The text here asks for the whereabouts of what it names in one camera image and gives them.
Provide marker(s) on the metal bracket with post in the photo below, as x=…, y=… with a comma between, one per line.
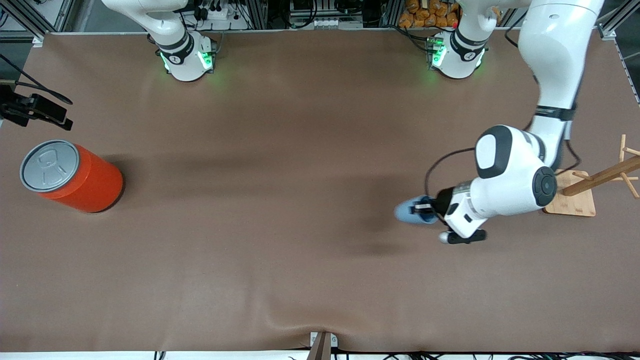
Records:
x=320, y=347

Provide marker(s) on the aluminium frame strut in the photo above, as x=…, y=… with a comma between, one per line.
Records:
x=622, y=12
x=60, y=12

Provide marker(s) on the brown table cover mat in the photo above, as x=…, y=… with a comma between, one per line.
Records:
x=200, y=250

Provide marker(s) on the small blue cup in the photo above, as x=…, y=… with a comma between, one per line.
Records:
x=402, y=212

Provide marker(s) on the wooden mug tree stand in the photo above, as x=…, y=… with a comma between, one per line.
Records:
x=575, y=205

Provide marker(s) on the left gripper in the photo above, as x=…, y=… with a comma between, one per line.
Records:
x=442, y=200

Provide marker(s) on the orange snack bag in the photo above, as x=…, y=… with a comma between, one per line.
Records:
x=425, y=17

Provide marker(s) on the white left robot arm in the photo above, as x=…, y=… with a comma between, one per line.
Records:
x=550, y=50

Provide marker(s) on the white power strip with plugs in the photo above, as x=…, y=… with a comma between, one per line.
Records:
x=220, y=14

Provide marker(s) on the red can grey lid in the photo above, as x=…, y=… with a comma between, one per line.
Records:
x=90, y=185

